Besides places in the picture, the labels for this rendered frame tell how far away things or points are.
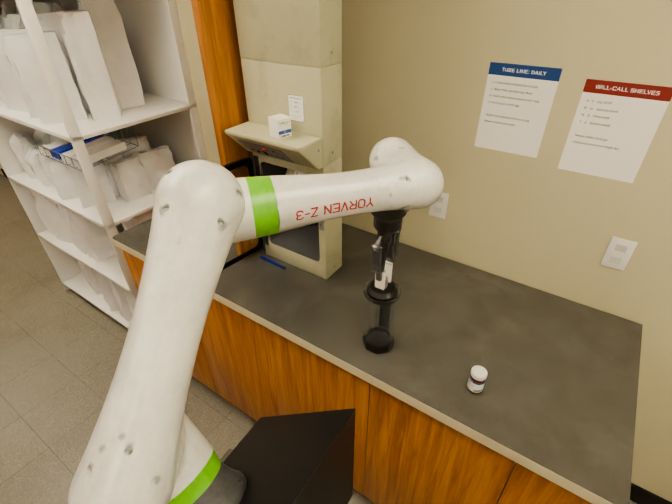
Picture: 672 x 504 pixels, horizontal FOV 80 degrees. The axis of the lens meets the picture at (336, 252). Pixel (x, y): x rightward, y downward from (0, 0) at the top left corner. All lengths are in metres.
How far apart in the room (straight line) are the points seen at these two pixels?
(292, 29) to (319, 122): 0.26
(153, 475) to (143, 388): 0.11
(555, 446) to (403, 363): 0.44
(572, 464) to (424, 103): 1.19
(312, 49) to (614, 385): 1.30
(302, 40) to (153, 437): 1.05
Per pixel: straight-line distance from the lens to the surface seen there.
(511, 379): 1.35
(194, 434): 0.83
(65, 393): 2.84
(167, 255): 0.57
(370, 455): 1.69
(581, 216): 1.58
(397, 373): 1.28
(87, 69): 2.27
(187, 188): 0.57
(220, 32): 1.48
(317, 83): 1.27
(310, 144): 1.26
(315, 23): 1.25
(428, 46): 1.56
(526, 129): 1.50
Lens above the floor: 1.93
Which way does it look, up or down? 35 degrees down
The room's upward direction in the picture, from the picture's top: 1 degrees counter-clockwise
